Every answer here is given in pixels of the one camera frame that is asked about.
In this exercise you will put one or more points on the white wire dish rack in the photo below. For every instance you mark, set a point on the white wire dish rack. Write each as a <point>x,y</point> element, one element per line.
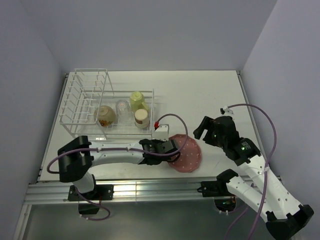
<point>88,89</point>

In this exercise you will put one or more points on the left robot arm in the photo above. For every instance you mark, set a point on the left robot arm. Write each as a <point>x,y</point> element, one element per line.
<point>78,156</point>

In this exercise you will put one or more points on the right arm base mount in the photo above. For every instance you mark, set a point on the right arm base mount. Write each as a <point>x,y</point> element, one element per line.
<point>223,200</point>

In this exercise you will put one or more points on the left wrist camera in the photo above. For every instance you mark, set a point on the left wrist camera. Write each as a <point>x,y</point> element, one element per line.
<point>161,132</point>

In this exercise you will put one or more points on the beige bowl with flower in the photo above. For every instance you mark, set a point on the beige bowl with flower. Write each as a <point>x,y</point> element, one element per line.
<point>105,115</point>

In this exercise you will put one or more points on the small steel cup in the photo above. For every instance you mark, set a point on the small steel cup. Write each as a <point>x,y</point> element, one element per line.
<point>141,117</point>

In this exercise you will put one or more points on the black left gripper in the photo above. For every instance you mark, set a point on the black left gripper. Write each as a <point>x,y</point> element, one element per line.
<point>156,141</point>

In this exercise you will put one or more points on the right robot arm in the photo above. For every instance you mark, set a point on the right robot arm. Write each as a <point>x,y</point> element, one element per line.
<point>282,213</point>

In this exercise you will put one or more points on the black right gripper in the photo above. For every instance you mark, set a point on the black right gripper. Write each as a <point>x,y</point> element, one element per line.
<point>207,123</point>

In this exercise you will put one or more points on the pink dotted plate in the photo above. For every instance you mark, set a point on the pink dotted plate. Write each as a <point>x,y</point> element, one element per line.
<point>190,157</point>

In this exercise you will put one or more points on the yellow-green mug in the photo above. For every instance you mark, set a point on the yellow-green mug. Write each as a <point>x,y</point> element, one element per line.
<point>137,101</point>

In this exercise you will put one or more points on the clear drinking glass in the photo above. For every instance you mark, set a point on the clear drinking glass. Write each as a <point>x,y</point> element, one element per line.
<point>123,110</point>

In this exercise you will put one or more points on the aluminium rail frame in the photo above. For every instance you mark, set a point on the aluminium rail frame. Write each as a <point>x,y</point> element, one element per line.
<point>148,202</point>

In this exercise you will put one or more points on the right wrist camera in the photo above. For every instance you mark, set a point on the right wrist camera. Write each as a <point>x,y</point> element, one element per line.
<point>226,111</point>

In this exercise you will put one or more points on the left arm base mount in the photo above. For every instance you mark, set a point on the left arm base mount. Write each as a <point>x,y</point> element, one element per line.
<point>101,192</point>

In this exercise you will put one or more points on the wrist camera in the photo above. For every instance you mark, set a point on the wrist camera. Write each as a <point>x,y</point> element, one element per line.
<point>161,132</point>
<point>226,111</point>

